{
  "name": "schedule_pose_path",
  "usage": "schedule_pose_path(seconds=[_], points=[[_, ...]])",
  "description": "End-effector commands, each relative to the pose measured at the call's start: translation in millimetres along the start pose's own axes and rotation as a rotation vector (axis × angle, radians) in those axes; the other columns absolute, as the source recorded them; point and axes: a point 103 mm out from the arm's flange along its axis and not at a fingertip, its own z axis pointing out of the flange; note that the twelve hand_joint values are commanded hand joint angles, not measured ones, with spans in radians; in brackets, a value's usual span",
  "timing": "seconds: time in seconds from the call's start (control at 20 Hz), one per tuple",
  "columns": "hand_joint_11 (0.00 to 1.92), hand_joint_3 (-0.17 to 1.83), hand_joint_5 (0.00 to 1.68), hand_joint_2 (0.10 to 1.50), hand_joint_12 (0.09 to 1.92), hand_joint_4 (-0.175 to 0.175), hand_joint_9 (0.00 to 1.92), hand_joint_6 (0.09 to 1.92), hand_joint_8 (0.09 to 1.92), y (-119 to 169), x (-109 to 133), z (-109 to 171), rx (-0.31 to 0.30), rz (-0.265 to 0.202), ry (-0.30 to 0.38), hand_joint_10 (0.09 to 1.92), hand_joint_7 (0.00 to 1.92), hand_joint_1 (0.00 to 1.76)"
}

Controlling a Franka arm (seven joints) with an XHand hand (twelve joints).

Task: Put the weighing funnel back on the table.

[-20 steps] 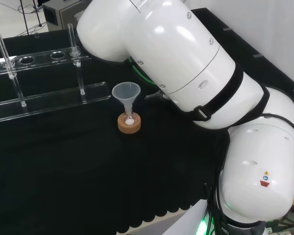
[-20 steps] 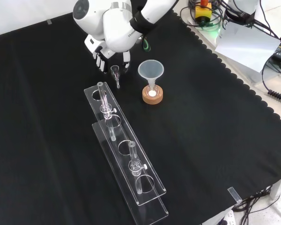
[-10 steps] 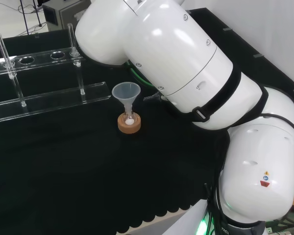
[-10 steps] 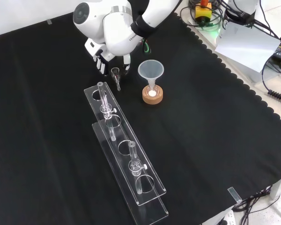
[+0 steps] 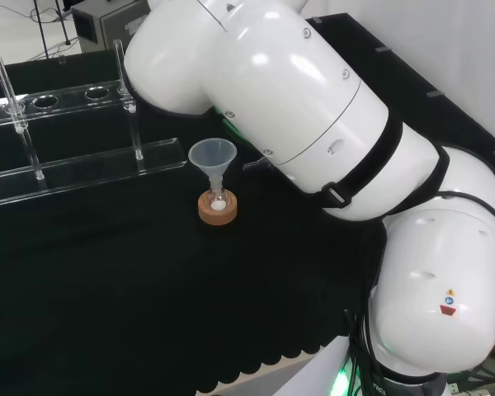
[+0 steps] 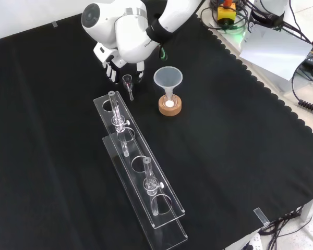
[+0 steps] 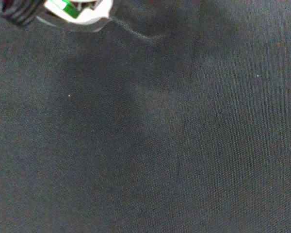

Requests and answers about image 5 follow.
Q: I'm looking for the grey metal box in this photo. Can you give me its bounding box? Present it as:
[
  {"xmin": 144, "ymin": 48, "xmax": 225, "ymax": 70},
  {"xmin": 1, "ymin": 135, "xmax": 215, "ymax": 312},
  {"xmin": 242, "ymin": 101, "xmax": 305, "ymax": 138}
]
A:
[{"xmin": 70, "ymin": 0, "xmax": 153, "ymax": 54}]

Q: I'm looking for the brown cork ring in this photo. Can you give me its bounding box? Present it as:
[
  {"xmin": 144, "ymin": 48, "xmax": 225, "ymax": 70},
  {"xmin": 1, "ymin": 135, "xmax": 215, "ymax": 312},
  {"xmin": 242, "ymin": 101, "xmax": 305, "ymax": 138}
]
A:
[{"xmin": 197, "ymin": 191, "xmax": 239, "ymax": 228}]

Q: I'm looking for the black bench cloth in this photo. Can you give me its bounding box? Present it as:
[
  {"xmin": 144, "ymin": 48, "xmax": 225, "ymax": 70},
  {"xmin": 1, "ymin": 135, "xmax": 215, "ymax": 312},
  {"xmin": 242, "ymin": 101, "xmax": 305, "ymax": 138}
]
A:
[{"xmin": 0, "ymin": 12, "xmax": 495, "ymax": 396}]

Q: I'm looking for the round-bottom glass flask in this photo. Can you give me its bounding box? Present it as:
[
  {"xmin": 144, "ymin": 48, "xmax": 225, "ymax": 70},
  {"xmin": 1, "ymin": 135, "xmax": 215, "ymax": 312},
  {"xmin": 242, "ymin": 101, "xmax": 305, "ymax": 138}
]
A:
[{"xmin": 204, "ymin": 186, "xmax": 233, "ymax": 215}]

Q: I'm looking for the clear funnel stand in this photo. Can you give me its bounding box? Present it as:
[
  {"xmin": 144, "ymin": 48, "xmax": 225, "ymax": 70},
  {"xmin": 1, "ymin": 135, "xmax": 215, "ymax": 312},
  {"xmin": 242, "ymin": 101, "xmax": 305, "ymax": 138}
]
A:
[{"xmin": 0, "ymin": 39, "xmax": 190, "ymax": 207}]

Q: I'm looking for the black tripod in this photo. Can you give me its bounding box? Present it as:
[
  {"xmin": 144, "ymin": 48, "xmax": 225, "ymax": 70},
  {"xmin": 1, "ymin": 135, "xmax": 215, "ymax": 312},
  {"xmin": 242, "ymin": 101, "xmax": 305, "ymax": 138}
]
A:
[{"xmin": 29, "ymin": 0, "xmax": 73, "ymax": 53}]

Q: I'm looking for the translucent plastic funnel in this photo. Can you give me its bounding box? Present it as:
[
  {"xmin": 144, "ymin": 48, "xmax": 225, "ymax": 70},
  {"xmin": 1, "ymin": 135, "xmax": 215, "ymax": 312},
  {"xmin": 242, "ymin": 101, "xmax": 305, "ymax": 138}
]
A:
[{"xmin": 187, "ymin": 139, "xmax": 239, "ymax": 196}]

